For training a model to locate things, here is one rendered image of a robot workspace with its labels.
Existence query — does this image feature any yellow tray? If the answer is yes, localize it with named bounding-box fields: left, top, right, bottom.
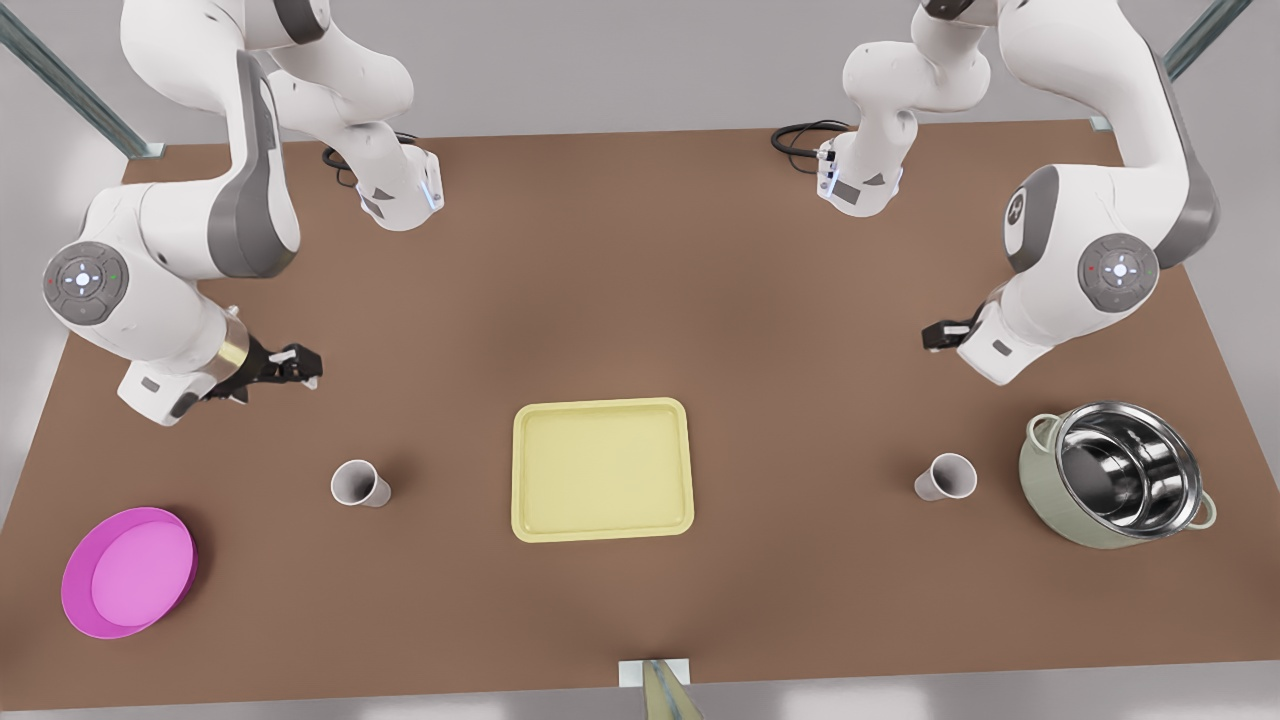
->
left=511, top=397, right=696, bottom=543

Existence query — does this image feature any white cup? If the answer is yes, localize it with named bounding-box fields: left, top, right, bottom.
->
left=914, top=453, right=978, bottom=502
left=331, top=459, right=392, bottom=509

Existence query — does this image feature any green steel pot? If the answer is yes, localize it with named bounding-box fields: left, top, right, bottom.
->
left=1019, top=402, right=1219, bottom=549

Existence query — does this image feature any pink bowl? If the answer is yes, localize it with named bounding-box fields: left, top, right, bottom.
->
left=61, top=507, right=199, bottom=640

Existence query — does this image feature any black cable loop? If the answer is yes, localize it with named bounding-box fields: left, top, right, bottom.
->
left=322, top=131, right=421, bottom=188
left=771, top=120, right=853, bottom=157

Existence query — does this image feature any silver frame post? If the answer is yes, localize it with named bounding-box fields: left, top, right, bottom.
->
left=0, top=10, right=165, bottom=161
left=618, top=659, right=703, bottom=720
left=1090, top=0, right=1256, bottom=133

